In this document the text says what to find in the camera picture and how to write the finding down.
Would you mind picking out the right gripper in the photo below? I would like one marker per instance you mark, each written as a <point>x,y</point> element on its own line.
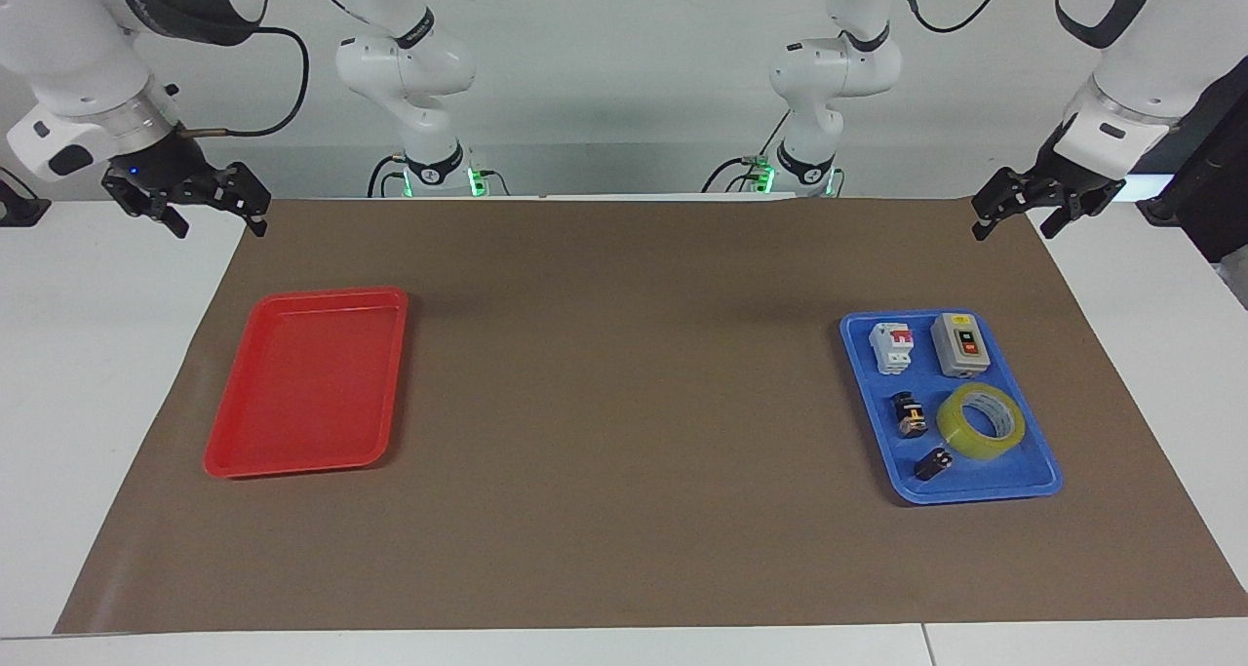
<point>161,164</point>

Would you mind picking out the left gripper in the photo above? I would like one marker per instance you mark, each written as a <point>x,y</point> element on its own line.
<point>1063,167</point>

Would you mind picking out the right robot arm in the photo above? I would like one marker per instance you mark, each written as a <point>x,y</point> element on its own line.
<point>68,52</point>

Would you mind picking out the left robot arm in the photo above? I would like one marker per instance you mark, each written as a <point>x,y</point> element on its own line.
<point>1150,52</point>

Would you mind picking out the yellow clear tape roll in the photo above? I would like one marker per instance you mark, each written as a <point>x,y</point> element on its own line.
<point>1009,434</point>

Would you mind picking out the black stand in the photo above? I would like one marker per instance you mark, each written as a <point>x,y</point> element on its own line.
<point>1204,178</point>
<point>19,210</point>

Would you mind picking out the red plastic tray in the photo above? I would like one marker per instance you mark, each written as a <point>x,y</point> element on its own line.
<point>307,383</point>

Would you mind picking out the white circuit breaker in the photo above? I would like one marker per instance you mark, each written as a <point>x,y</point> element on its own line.
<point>892,349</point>

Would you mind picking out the small black orange connector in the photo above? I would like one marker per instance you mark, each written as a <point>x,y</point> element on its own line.
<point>911,415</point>

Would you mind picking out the blue plastic tray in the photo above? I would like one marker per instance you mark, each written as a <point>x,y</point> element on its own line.
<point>1014,476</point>

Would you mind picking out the small black plug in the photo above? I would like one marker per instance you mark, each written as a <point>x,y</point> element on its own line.
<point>933,465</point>

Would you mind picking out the grey switch box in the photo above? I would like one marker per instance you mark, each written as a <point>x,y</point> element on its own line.
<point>960,346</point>

